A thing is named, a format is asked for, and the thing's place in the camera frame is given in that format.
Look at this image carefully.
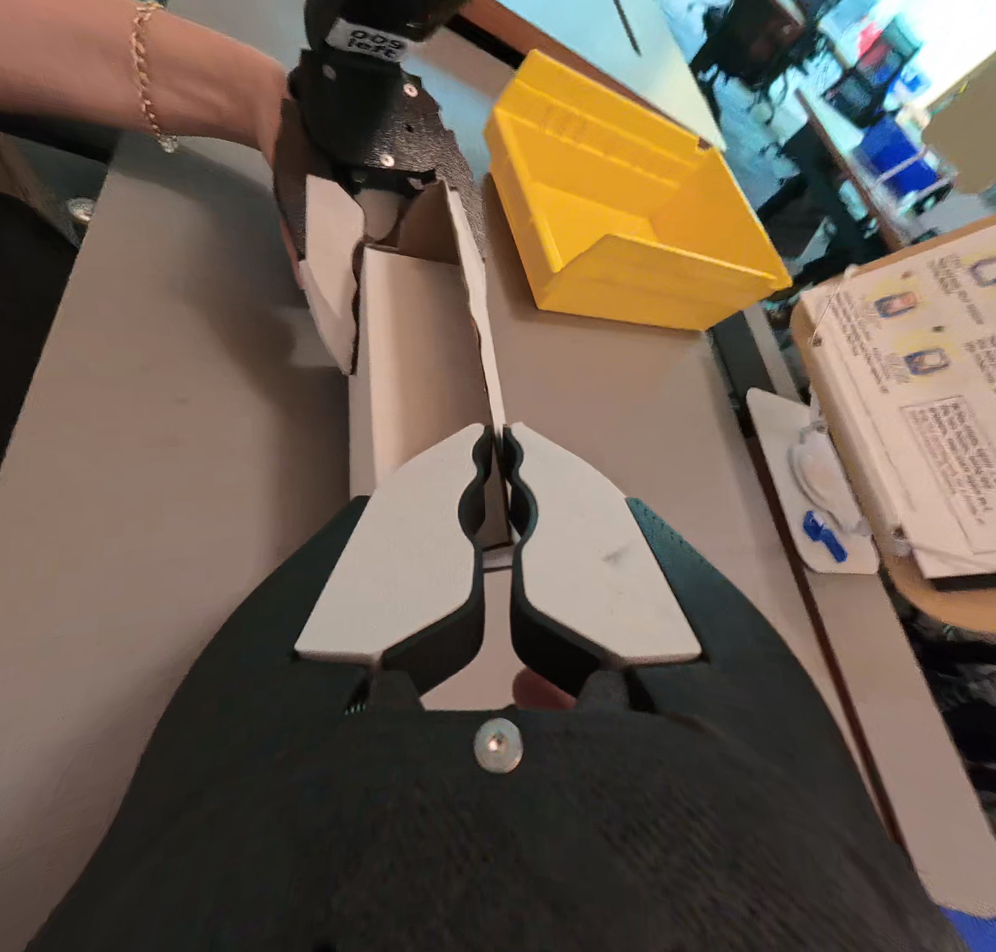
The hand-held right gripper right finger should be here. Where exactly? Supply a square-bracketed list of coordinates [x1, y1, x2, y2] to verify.
[502, 422, 703, 696]

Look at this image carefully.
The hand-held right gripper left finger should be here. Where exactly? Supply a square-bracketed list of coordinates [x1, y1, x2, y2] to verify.
[294, 423, 497, 692]

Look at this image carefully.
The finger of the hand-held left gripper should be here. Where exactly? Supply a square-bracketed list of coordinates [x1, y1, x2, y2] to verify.
[299, 176, 367, 375]

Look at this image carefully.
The white cardboard box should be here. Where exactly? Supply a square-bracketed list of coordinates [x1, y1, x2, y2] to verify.
[346, 178, 518, 552]

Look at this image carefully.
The yellow plastic bin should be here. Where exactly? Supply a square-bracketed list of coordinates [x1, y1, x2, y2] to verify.
[482, 48, 793, 332]

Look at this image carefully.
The person's left forearm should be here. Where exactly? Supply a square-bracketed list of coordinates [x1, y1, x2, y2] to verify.
[0, 0, 168, 140]

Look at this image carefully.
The person's left hand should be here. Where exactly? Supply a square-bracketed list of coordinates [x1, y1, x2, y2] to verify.
[159, 25, 306, 288]

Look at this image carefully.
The white board stand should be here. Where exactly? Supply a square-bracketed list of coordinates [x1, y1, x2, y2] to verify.
[745, 386, 880, 576]

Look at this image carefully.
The small blue clip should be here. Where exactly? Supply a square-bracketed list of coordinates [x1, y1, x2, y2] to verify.
[801, 510, 849, 564]

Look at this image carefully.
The printed instruction sheet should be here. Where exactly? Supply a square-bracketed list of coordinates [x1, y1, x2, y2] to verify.
[801, 225, 996, 572]

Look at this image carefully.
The blue storage crate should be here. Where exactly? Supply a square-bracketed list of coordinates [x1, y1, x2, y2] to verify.
[856, 112, 946, 200]

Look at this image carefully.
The blue plastic bin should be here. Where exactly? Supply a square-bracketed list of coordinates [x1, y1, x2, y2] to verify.
[937, 905, 996, 952]

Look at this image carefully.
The gold chain bracelet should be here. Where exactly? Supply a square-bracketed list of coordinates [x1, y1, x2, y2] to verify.
[128, 0, 180, 154]

